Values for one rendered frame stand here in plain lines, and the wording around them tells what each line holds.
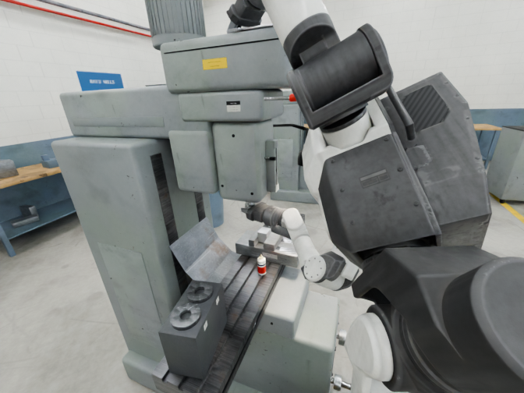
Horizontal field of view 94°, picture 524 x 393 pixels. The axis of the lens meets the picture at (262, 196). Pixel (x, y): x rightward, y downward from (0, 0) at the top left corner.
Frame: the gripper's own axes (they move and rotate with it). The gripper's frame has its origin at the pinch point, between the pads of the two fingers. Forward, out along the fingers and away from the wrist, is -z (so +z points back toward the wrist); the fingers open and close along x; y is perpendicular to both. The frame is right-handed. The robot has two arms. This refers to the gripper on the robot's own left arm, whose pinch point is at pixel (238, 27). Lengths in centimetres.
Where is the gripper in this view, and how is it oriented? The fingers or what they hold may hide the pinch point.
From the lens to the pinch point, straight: 100.5
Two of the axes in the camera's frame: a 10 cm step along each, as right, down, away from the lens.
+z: 5.4, -3.0, -7.9
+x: 7.4, -2.7, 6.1
